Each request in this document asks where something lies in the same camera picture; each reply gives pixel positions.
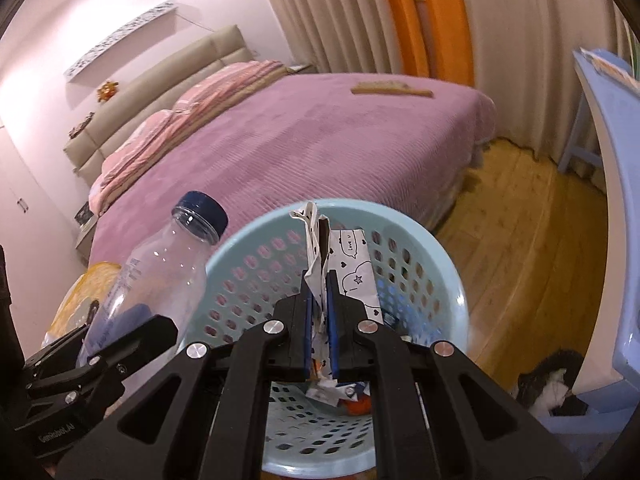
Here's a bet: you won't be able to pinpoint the beige padded headboard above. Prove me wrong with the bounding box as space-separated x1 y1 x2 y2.
62 25 251 186

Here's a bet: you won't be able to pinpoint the crumpled wrappers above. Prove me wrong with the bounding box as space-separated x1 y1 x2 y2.
306 380 373 416

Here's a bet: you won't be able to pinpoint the orange curtain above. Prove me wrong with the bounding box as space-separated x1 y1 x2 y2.
375 0 431 78
417 0 476 86

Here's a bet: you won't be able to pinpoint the white patterned paper bag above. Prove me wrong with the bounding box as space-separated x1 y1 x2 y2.
290 201 386 396

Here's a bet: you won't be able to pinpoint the wooden bed brush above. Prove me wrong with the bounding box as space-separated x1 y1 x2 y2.
350 80 435 98

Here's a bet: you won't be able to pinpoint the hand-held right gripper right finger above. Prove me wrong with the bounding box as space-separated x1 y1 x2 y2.
325 269 583 480

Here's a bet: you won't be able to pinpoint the clear plastic bottle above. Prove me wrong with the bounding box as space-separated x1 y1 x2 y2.
75 191 229 366

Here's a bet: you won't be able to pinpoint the pink pillows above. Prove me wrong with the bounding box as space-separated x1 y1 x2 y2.
89 60 286 211

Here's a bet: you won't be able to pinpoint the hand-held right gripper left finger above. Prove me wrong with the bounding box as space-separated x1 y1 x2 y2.
52 270 318 480

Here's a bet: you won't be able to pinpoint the leopard print hair band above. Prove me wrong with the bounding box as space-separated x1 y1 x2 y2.
68 112 96 138

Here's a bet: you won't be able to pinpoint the beige curtain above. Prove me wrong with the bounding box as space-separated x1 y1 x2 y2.
250 0 406 76
457 0 640 196

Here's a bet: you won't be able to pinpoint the yellow printed blanket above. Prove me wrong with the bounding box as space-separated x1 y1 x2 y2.
40 260 123 351

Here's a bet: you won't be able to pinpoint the bed with purple cover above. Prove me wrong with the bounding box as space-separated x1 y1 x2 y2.
87 71 498 271

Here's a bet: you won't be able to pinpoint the white decorated wall shelf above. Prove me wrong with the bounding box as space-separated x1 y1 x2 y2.
64 0 178 81

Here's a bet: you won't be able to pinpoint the light blue desk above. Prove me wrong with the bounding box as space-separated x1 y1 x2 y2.
570 47 640 406

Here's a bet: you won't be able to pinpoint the paper stack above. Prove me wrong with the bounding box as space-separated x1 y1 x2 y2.
580 47 640 81

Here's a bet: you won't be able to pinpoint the black white furry item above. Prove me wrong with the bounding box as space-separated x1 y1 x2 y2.
517 350 591 418

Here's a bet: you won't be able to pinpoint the light blue plastic basket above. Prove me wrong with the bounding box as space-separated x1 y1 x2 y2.
187 199 471 478

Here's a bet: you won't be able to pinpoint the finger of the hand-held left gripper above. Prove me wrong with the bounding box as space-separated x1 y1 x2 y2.
25 314 180 413
22 300 101 376

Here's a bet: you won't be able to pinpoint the white wardrobe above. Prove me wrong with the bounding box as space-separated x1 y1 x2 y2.
0 120 81 361

